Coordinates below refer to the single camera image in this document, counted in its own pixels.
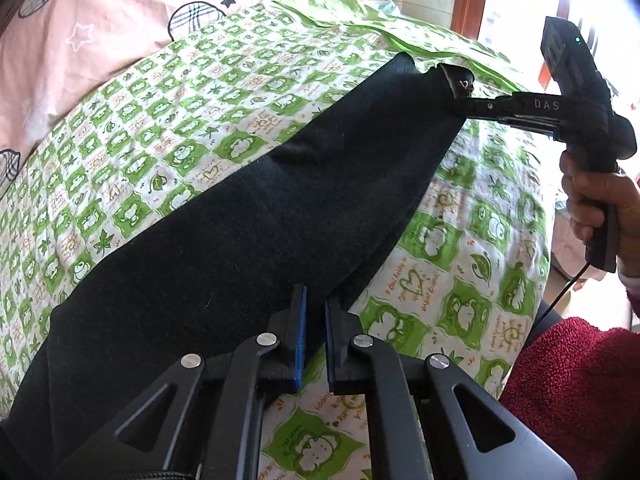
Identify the person's right hand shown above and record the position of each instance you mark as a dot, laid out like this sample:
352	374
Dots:
595	200

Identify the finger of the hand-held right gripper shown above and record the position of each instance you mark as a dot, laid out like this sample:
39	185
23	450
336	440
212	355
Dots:
492	107

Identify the black pants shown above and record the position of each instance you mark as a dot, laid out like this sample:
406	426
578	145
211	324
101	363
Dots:
240	210

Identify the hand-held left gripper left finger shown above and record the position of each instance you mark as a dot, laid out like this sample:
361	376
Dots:
299	330

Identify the green frog print bed sheet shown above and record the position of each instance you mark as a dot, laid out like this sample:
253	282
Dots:
450	280

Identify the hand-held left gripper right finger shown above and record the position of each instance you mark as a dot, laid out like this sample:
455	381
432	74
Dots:
330	345

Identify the red fleece clothing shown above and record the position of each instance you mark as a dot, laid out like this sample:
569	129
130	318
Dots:
575	390

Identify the pink star print quilt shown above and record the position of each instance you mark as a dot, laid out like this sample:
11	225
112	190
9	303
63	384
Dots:
80	25

